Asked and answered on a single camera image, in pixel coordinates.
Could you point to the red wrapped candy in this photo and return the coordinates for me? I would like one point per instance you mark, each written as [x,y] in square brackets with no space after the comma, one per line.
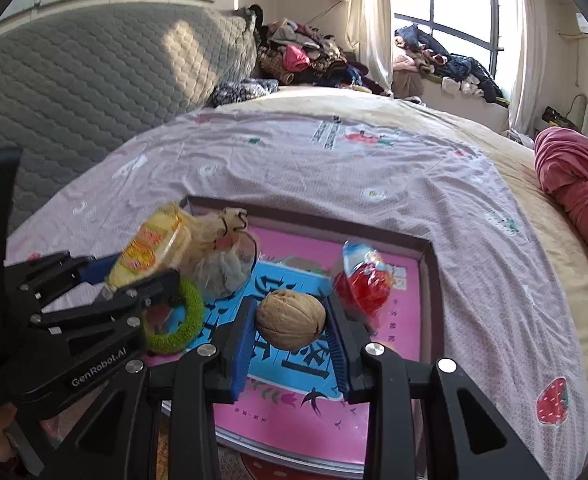
[363,285]

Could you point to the cream curtain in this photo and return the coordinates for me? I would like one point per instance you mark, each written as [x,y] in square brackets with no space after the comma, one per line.
[528,50]
[371,15]

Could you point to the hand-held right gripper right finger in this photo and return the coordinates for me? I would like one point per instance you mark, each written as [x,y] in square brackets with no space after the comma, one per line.
[339,350]

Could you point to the beige cloth pouch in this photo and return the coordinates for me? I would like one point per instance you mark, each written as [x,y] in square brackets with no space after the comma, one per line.
[224,270]

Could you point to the walnut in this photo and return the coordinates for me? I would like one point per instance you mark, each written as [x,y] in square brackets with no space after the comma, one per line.
[291,320]

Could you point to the black framed window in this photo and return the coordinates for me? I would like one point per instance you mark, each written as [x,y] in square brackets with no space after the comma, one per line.
[463,0]

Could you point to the yellow snack packet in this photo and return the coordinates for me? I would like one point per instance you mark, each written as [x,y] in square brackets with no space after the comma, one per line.
[149,250]

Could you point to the dark patterned cloth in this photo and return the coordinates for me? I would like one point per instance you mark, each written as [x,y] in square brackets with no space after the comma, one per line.
[241,92]

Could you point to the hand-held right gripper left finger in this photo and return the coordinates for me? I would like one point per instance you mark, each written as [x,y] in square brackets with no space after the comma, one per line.
[239,350]

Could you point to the shallow box with pink print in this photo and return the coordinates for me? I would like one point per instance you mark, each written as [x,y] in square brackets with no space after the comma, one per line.
[398,320]

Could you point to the clothes heap on windowsill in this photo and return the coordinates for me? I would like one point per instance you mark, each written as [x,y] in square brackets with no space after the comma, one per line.
[448,67]

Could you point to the pile of clothes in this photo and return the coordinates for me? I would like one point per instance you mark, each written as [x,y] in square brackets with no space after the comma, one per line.
[309,55]

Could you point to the dark bag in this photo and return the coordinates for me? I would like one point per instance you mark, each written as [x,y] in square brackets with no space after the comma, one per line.
[557,117]

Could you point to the white air conditioner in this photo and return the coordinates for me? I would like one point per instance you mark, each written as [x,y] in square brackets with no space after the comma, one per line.
[587,25]

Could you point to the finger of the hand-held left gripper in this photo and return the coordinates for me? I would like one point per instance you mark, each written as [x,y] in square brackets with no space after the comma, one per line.
[149,292]
[94,270]

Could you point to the grey quilted headboard cover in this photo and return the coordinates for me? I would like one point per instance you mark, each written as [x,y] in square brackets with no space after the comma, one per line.
[99,85]

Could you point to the pink blanket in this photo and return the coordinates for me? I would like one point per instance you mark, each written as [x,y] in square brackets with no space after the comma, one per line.
[578,175]

